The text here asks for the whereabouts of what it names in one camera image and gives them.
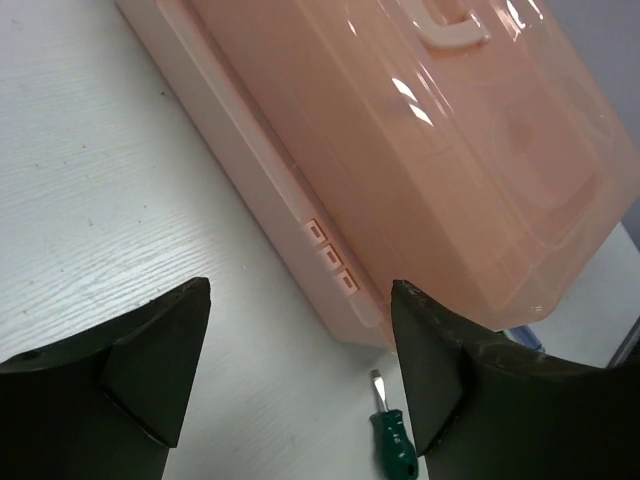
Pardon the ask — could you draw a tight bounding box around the blue handled precision screwdriver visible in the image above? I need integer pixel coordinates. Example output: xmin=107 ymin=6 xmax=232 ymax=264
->
xmin=502 ymin=326 xmax=545 ymax=353

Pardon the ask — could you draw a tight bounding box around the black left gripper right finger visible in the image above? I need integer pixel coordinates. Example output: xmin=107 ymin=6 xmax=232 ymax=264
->
xmin=391 ymin=280 xmax=639 ymax=480

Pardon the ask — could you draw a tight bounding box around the green stubby flathead screwdriver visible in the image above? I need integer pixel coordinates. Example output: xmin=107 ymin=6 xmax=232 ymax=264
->
xmin=370 ymin=370 xmax=419 ymax=480

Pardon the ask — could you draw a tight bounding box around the pink plastic toolbox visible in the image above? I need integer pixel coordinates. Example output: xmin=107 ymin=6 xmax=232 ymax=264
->
xmin=119 ymin=1 xmax=639 ymax=349

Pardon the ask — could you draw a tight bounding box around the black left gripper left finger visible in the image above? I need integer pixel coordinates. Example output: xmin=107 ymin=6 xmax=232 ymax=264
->
xmin=1 ymin=277 xmax=211 ymax=479

